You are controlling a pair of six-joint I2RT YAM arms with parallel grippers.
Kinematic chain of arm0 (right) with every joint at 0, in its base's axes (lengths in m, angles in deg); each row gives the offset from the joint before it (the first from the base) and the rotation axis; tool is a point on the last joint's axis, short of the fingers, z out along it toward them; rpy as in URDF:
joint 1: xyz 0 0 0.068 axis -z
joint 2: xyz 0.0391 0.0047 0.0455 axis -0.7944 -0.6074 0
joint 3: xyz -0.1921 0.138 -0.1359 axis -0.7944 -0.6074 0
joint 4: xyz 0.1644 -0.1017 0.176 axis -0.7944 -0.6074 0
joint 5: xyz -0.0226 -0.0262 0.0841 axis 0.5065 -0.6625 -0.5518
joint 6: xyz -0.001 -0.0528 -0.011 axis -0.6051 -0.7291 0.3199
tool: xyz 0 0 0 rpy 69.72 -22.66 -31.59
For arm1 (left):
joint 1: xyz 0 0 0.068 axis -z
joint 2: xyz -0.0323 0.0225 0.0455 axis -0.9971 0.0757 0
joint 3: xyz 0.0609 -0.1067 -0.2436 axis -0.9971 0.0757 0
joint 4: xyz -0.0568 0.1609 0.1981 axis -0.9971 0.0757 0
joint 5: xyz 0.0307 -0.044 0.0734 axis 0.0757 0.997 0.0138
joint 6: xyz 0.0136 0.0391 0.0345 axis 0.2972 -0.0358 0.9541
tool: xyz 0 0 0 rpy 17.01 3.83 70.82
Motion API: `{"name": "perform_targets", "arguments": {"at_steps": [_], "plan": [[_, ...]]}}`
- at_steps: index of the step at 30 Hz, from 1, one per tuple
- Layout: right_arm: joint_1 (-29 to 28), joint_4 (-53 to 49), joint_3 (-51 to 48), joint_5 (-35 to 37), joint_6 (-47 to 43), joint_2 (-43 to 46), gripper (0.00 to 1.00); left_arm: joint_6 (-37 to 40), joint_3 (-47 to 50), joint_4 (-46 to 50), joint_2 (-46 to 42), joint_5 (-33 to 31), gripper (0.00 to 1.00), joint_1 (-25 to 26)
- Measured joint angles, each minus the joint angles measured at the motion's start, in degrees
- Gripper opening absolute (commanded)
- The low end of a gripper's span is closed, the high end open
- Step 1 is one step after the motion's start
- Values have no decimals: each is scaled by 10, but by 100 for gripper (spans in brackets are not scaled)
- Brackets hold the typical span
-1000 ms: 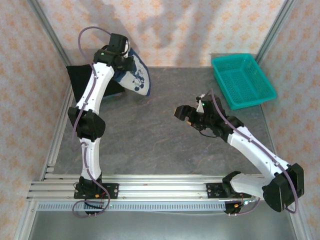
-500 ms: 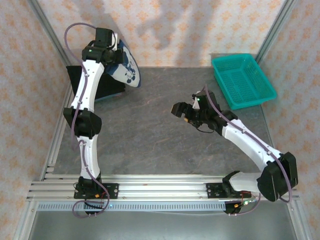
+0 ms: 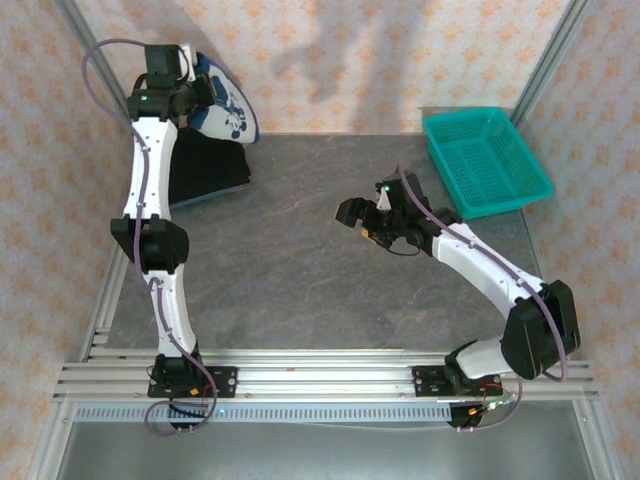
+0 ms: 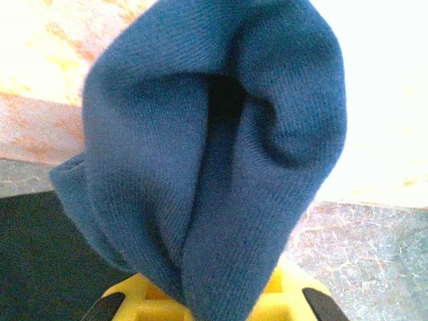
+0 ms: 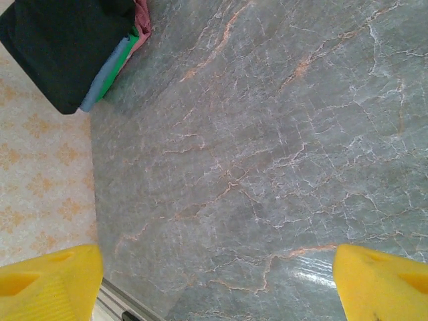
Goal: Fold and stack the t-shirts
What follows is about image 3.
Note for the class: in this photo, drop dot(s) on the navy blue printed t-shirt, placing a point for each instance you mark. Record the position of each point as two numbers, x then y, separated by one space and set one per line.
235 115

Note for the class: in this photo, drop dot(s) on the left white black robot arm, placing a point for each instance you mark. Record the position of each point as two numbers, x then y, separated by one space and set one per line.
150 170

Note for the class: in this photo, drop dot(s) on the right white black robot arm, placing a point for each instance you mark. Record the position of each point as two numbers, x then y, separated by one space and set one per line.
480 260

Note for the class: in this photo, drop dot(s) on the black folded t-shirt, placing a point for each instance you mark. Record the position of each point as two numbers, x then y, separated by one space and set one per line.
210 165

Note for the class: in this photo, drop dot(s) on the light blue folded t-shirt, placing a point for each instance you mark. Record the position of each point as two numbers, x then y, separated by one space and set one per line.
225 192

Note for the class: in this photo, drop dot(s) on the teal plastic mesh basket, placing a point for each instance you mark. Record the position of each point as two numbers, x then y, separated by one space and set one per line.
480 165

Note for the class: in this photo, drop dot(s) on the aluminium frame post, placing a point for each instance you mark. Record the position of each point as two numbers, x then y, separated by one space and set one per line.
95 60
550 60

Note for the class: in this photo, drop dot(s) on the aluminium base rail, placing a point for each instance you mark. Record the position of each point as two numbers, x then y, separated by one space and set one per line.
325 375

